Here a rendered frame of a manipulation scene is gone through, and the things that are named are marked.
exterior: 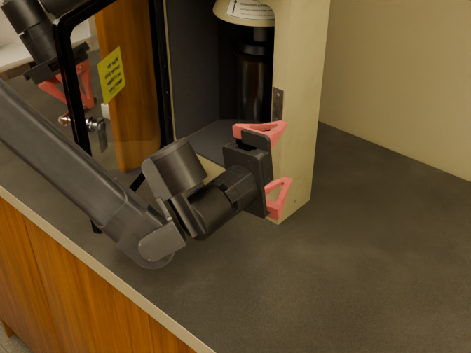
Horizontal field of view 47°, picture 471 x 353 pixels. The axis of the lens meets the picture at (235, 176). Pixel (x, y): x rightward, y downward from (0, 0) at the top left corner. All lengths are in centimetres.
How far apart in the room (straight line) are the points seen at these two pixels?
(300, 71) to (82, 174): 43
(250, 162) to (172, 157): 11
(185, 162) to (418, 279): 52
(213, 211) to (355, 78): 77
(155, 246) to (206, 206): 8
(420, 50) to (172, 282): 72
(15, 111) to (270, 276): 52
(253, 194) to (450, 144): 69
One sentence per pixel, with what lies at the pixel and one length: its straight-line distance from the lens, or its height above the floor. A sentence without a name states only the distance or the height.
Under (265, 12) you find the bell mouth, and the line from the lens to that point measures 96.
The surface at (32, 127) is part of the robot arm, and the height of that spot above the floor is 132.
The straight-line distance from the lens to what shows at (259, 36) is 106.
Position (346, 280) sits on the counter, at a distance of 100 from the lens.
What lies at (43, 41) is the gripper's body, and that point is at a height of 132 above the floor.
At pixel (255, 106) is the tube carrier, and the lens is 109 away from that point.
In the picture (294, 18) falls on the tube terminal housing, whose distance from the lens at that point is 89.
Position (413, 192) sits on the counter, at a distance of 123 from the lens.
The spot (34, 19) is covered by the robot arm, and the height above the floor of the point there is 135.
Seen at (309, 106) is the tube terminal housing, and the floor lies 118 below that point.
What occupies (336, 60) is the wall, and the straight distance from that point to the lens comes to 139.
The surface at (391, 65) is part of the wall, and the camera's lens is 132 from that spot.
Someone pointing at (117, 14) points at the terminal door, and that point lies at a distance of 96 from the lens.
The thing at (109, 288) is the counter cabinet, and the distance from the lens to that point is 115.
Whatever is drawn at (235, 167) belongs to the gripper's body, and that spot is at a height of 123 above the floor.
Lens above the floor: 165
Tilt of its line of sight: 36 degrees down
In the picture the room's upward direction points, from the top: straight up
